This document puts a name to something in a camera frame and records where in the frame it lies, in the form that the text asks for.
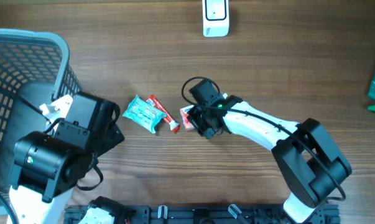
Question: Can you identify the red white tissue pack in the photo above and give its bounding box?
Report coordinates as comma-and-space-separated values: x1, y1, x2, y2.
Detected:
180, 105, 195, 131

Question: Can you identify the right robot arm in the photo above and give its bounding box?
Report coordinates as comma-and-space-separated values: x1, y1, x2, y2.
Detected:
188, 77, 352, 223

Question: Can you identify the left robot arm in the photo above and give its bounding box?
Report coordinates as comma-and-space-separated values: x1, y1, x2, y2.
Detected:
8, 91, 124, 223

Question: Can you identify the grey plastic shopping basket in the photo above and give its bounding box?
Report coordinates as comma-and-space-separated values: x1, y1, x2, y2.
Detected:
0, 29, 82, 199

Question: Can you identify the red white stick packet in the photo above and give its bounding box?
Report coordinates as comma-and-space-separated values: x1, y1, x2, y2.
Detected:
146, 95, 180, 133

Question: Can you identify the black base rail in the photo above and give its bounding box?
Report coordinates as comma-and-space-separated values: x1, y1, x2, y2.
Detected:
63, 195, 342, 224

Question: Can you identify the white barcode scanner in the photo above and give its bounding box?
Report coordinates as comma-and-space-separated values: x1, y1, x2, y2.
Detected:
202, 0, 229, 38

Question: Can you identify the teal white small packet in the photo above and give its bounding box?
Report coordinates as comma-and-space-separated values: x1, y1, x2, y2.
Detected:
123, 95, 166, 134

